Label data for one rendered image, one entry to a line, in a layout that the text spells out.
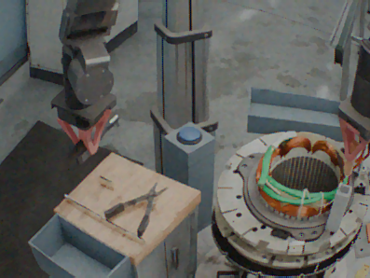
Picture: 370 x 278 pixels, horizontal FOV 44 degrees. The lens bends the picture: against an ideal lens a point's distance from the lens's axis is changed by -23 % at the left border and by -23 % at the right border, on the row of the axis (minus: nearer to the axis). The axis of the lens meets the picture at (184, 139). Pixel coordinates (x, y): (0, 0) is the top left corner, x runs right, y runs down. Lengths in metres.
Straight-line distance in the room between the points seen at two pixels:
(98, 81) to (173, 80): 0.57
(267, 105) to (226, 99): 1.82
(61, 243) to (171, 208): 0.23
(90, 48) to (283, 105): 0.64
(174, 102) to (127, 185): 0.36
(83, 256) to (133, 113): 2.05
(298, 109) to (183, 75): 0.27
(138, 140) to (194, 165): 1.67
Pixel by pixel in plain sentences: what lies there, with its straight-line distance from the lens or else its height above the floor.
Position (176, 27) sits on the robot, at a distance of 1.21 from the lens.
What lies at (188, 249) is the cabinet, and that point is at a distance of 1.08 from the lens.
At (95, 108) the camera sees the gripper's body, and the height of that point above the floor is 1.28.
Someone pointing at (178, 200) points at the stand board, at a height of 1.06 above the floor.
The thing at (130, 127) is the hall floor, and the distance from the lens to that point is 2.88.
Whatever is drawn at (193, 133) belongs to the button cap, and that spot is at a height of 1.04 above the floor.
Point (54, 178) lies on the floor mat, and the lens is 2.62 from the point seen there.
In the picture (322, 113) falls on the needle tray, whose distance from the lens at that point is 1.26.
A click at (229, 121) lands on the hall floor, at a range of 2.90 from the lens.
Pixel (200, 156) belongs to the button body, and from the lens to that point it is 1.13.
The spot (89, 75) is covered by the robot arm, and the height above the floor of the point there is 1.38.
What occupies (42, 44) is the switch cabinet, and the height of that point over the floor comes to 0.30.
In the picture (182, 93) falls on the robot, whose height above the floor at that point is 1.01.
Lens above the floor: 1.74
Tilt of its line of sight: 39 degrees down
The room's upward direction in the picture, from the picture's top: 1 degrees counter-clockwise
